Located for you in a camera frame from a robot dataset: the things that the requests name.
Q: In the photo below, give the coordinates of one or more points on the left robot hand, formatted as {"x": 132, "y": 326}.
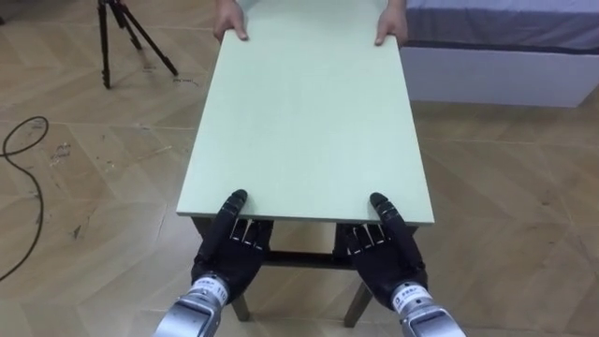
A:
{"x": 234, "y": 262}

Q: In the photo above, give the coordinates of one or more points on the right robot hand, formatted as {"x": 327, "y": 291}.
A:
{"x": 388, "y": 269}

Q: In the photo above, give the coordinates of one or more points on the grey bed with white base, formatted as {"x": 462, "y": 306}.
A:
{"x": 501, "y": 51}

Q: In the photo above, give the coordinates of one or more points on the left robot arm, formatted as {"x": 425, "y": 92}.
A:
{"x": 194, "y": 311}

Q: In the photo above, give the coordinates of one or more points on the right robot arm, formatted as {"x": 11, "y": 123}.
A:
{"x": 423, "y": 313}

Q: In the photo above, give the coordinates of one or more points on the pale green top wooden table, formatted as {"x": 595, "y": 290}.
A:
{"x": 306, "y": 121}

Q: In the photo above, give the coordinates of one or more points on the black camera tripod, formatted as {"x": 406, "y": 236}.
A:
{"x": 122, "y": 33}

